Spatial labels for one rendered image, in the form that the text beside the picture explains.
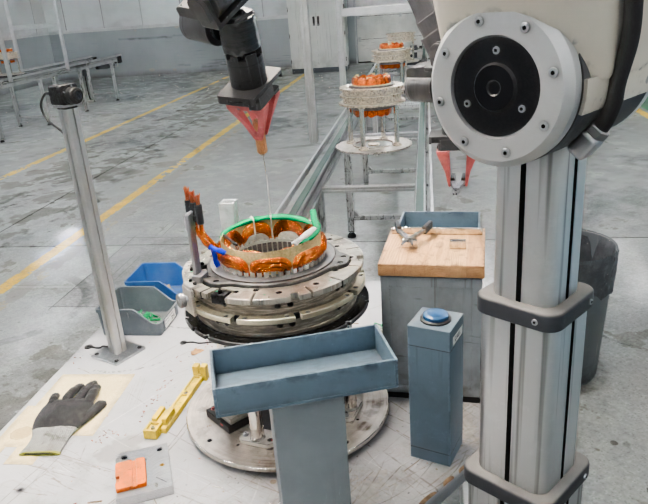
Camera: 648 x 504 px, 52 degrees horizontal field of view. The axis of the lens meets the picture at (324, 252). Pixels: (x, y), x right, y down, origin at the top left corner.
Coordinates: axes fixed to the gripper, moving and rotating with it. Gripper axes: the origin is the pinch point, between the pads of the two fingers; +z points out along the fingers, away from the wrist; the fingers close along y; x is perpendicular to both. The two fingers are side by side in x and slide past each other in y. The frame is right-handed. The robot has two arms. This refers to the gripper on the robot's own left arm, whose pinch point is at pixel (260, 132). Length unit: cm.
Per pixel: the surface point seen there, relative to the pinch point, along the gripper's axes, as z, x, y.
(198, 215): 8.6, -6.7, 12.8
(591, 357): 160, 62, -105
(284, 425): 21.4, 18.0, 37.4
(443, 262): 26.9, 28.8, -5.5
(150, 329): 60, -42, 2
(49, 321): 188, -205, -74
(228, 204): 15.9, -9.5, 0.9
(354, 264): 21.3, 16.1, 4.6
